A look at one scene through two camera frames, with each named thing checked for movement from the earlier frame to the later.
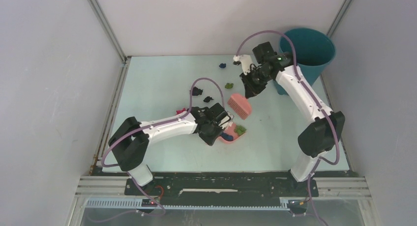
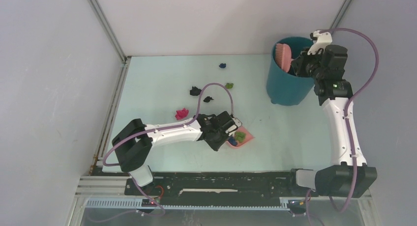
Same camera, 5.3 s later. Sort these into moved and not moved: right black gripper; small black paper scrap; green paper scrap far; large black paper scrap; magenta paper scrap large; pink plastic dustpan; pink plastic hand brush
Moved: right black gripper; pink plastic dustpan; pink plastic hand brush
Not moved: large black paper scrap; green paper scrap far; small black paper scrap; magenta paper scrap large
